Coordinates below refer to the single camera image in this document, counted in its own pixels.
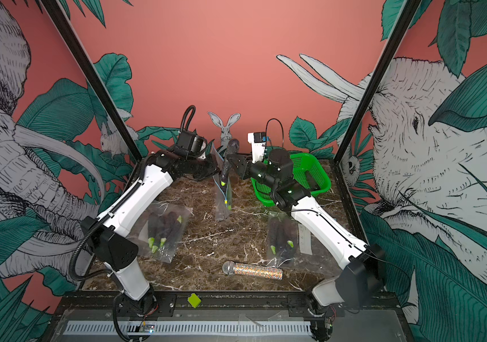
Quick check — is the lime green sticky note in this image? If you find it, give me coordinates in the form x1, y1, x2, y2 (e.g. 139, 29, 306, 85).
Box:
187, 293, 202, 309

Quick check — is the dark purple eggplant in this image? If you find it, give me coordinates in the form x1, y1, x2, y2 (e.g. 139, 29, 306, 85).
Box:
269, 218, 283, 255

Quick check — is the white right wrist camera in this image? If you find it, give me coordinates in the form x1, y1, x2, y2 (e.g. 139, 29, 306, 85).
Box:
248, 132, 267, 163

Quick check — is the clear zip-top bag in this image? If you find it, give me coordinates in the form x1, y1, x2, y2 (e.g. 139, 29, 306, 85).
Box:
266, 212, 341, 278
136, 202, 192, 264
211, 147, 232, 222

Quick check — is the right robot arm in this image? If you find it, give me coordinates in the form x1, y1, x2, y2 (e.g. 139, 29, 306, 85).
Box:
225, 148, 385, 308

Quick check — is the black corrugated cable conduit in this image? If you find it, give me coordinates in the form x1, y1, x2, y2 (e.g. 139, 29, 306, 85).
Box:
67, 104, 197, 283

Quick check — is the left black frame post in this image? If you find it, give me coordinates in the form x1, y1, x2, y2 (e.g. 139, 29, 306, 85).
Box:
41, 0, 142, 162

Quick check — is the right black frame post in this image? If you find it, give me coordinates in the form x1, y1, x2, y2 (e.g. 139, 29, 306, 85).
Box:
333, 0, 421, 166

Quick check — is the sprinkle-filled cylinder tube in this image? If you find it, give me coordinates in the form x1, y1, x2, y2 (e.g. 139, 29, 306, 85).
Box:
222, 261, 283, 280

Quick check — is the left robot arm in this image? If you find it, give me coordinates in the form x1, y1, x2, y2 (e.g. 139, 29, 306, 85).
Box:
71, 129, 219, 302

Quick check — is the white perforated rail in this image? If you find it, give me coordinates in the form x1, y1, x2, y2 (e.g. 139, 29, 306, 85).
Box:
62, 321, 312, 336

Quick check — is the green plastic basket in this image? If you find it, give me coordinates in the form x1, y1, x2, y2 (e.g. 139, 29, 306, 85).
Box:
251, 152, 332, 207

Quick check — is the black frame post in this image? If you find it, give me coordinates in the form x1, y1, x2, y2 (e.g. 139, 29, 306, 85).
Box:
41, 0, 142, 162
333, 0, 421, 166

